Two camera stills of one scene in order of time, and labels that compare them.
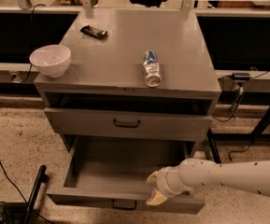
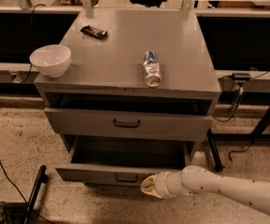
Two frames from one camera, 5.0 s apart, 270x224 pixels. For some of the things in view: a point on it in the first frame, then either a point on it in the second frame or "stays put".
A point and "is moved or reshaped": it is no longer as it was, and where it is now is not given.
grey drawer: [109, 175] is moved or reshaped
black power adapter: [240, 76] stays put
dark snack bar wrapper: [93, 32] stays put
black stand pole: [41, 177] stays put
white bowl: [51, 60] stays put
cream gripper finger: [156, 199] -> [148, 186]
